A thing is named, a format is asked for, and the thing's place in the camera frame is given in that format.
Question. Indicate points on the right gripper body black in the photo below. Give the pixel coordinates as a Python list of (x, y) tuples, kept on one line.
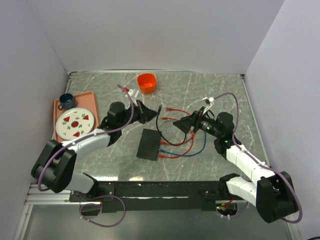
[(205, 123)]

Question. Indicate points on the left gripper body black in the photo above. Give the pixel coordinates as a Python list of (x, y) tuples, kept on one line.
[(139, 114)]

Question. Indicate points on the black network switch box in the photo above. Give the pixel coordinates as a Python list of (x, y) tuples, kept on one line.
[(149, 145)]

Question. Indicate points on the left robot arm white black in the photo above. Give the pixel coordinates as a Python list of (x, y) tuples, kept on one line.
[(55, 166)]

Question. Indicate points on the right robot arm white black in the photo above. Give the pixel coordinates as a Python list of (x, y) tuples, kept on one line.
[(271, 193)]

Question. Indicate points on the orange plastic cup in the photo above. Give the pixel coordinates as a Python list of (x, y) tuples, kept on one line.
[(147, 83)]

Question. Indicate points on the pink plastic tray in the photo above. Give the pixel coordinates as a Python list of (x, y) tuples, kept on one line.
[(85, 100)]

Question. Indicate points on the white plate watermelon pattern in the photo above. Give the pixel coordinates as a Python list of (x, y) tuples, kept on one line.
[(75, 123)]

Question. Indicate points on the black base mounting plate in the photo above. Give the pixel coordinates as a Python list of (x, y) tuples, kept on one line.
[(155, 195)]

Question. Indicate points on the dark blue mug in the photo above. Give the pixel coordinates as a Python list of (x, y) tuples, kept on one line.
[(66, 102)]

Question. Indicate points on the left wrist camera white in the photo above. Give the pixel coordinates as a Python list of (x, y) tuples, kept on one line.
[(133, 93)]

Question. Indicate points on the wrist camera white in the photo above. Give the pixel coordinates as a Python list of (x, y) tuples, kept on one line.
[(133, 93), (209, 101)]

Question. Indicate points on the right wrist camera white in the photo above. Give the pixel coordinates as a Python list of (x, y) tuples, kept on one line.
[(209, 101)]

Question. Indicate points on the aluminium frame rail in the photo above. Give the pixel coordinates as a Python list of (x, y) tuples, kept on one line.
[(36, 197)]

